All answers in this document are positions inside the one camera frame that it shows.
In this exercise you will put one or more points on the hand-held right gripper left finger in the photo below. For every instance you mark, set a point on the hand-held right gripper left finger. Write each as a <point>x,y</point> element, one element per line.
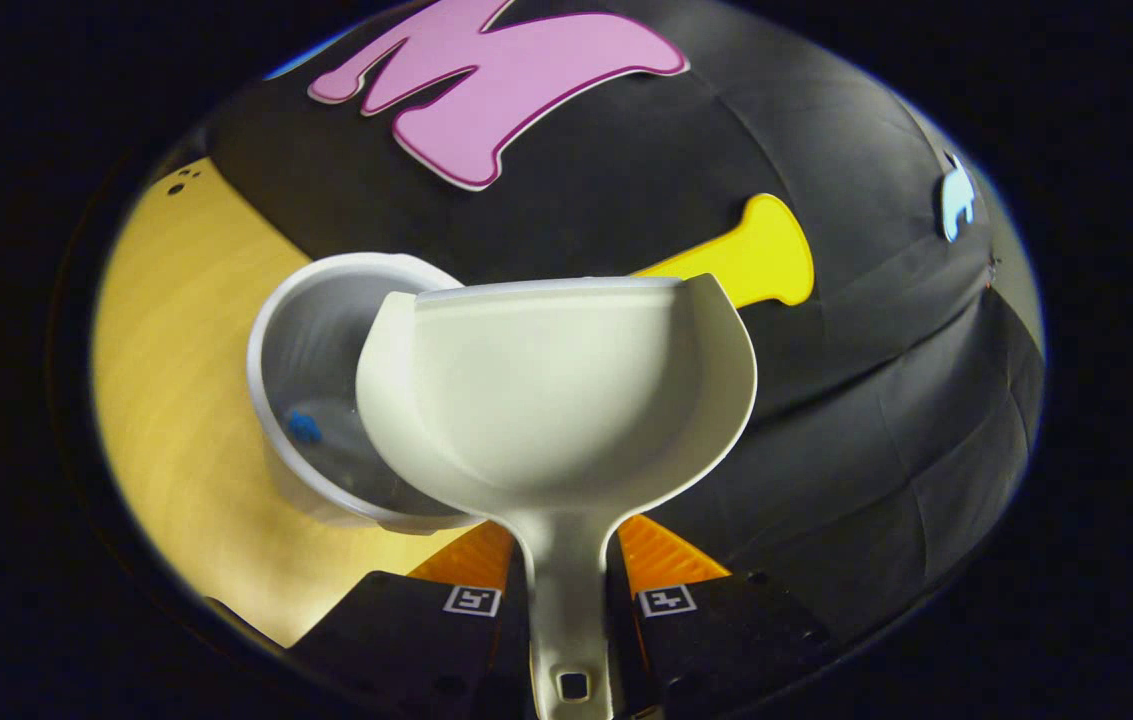
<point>416,640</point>

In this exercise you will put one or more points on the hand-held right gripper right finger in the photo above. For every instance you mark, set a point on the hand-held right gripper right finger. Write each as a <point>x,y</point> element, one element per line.
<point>726,635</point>

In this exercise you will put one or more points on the blue paper trash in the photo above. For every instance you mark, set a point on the blue paper trash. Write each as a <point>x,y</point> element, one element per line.
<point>304,427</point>

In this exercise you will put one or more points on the white dustpan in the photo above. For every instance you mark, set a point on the white dustpan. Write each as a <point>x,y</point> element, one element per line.
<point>566,400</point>

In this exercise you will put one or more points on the white ribbed garbage bin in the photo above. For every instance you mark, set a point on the white ribbed garbage bin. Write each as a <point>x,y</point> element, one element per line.
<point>311,350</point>

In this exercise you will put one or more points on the wooden desktop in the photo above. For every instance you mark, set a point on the wooden desktop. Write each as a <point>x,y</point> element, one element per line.
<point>186,380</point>

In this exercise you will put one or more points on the black backdrop cloth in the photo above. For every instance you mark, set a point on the black backdrop cloth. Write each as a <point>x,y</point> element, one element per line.
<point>876,400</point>

